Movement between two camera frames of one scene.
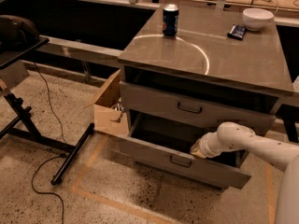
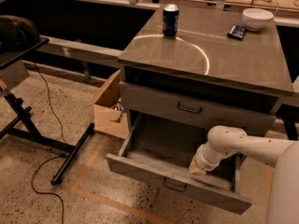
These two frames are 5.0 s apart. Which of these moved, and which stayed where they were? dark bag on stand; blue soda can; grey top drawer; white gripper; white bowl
Moved: white gripper
Stayed: grey top drawer; dark bag on stand; white bowl; blue soda can
